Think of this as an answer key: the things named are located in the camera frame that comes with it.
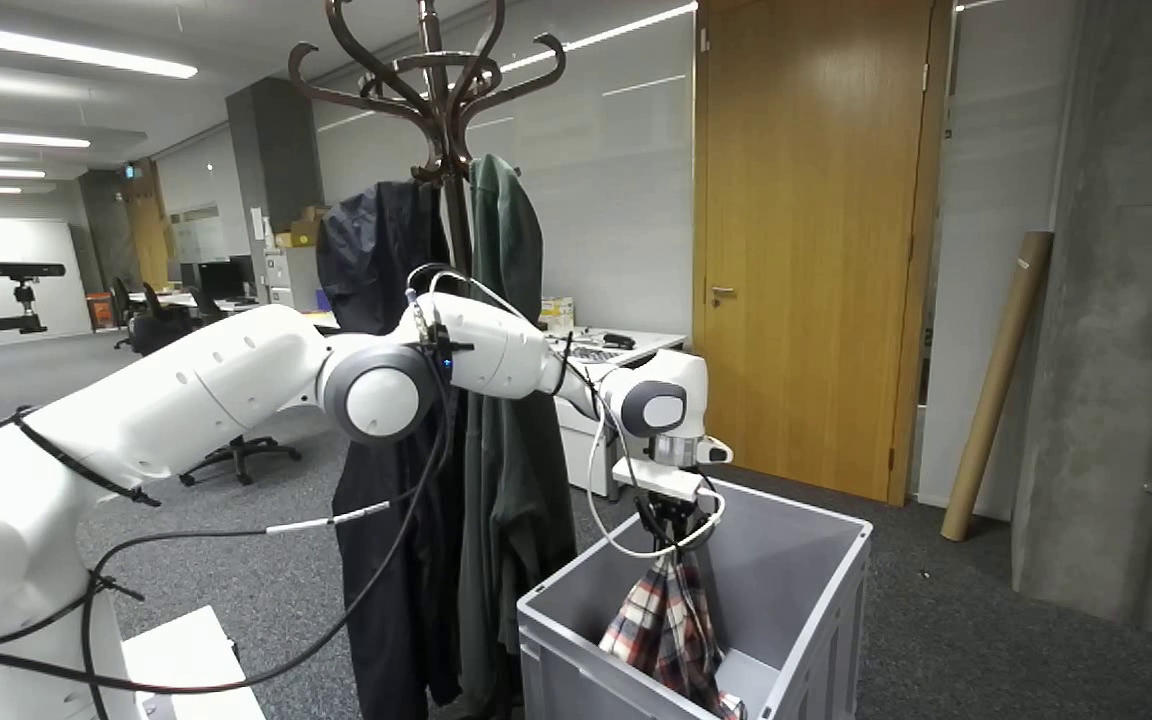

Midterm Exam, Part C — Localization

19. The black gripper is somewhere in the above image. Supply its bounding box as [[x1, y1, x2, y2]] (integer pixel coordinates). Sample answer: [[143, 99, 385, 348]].
[[634, 493, 715, 564]]

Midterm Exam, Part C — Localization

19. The plaid flannel shirt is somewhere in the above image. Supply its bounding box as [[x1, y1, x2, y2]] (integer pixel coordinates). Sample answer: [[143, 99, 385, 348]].
[[598, 546, 742, 720]]

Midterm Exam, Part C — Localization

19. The grey plastic crate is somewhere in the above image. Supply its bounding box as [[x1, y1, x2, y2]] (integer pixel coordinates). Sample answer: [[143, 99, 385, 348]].
[[511, 474, 878, 720]]

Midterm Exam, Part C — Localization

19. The dark green jacket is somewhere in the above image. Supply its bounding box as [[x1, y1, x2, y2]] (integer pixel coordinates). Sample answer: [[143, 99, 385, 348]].
[[448, 153, 581, 720]]

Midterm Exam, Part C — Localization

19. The wooden door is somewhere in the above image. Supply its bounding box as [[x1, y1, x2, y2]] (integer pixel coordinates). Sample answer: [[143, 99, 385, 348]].
[[687, 0, 954, 506]]

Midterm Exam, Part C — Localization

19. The wooden plank leaning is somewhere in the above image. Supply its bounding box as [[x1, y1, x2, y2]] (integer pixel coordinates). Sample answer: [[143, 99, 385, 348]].
[[935, 229, 1055, 546]]

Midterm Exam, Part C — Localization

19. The dark blue-grey jacket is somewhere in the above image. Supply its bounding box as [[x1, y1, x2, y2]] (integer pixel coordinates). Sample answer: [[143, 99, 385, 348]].
[[313, 175, 469, 720]]

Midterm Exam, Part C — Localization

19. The black office chair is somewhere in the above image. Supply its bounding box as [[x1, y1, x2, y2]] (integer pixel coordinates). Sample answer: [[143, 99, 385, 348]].
[[111, 279, 307, 487]]

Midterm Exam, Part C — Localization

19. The white flat board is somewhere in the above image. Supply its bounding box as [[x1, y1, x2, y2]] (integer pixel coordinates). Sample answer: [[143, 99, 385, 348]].
[[119, 603, 270, 720]]

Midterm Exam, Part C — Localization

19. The long linear ceiling light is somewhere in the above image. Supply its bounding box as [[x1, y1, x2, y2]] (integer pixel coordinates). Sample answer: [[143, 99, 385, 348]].
[[502, 0, 700, 75]]

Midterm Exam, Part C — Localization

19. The dark bentwood coat rack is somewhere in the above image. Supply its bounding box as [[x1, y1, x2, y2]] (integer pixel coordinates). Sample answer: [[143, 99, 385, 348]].
[[285, 0, 570, 273]]

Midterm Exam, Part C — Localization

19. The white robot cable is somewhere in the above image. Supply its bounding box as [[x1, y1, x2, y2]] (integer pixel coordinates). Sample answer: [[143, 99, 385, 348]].
[[584, 478, 729, 564]]

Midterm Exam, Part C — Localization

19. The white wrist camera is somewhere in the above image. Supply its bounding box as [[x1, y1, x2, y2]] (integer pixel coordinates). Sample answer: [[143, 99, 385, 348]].
[[608, 450, 722, 512]]

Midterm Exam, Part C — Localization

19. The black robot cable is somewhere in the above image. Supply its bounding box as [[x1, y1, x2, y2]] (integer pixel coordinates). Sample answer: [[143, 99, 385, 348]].
[[0, 392, 464, 703]]

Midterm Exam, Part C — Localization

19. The black stereo camera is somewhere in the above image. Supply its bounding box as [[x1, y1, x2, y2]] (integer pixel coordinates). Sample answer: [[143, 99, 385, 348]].
[[0, 257, 74, 338]]

